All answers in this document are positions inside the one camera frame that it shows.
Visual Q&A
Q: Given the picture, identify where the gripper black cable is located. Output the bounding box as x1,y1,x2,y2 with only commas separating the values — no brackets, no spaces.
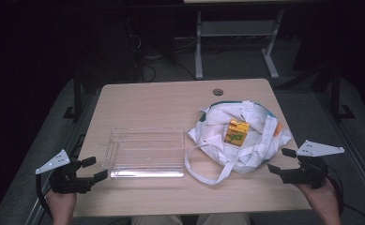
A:
325,172,365,225
35,172,54,220

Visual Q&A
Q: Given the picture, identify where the person's leg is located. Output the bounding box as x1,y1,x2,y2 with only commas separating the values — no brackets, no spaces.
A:
196,213,251,225
130,215,184,225

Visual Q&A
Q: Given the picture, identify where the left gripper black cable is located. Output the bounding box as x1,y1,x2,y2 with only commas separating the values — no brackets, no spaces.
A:
35,172,54,220

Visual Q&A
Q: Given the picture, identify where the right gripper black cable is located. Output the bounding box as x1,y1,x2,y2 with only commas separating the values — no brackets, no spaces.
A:
325,172,365,225

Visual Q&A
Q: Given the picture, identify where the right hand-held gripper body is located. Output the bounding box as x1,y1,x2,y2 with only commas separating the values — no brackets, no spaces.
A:
279,140,345,190

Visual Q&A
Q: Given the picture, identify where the yellow juice carton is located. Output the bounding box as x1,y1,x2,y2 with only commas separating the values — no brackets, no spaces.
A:
223,118,251,148

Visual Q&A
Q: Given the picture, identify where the white metal desk frame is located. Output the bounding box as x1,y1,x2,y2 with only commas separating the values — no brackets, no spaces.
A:
193,8,286,81

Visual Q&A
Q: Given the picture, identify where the person's left leg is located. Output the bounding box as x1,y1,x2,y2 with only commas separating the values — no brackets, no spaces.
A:
130,215,184,225

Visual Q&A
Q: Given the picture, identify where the person's right leg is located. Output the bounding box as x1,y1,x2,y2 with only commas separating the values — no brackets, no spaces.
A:
196,213,251,225

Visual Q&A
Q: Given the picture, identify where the person's left hand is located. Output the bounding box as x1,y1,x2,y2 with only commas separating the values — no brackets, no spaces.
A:
45,188,78,217

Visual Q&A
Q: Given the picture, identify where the person's right hand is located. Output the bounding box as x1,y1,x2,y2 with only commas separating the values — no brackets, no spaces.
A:
295,178,341,214

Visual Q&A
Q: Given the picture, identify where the clear plastic box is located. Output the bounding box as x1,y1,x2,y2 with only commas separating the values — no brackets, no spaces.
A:
102,127,186,179

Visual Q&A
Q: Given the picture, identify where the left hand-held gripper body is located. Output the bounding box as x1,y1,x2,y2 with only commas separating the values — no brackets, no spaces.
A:
35,149,96,195

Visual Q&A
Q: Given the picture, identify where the black metal stand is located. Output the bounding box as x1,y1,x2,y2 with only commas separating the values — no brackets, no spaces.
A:
328,64,357,122
62,69,84,124

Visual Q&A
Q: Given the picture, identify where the white cloth bag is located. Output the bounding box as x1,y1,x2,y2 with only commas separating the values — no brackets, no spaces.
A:
184,99,294,186

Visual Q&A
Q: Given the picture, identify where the bundle of floor cables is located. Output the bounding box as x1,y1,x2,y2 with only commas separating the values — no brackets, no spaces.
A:
125,29,200,83

